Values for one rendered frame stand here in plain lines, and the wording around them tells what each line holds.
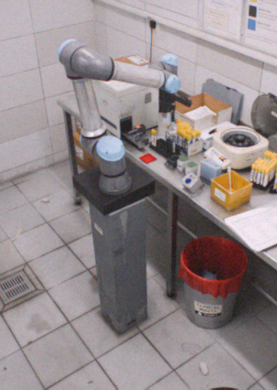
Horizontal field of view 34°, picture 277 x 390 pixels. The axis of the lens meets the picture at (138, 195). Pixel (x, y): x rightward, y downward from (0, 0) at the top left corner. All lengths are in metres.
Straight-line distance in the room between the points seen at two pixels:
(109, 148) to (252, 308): 1.40
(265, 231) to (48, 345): 1.38
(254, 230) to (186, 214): 1.09
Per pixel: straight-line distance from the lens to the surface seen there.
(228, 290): 2.45
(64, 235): 3.31
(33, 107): 3.81
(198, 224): 2.94
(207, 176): 2.24
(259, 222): 2.03
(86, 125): 2.04
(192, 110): 2.79
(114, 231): 2.13
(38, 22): 3.64
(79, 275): 3.02
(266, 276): 2.67
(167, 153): 2.43
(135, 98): 2.56
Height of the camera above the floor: 2.17
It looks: 37 degrees down
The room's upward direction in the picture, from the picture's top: 2 degrees counter-clockwise
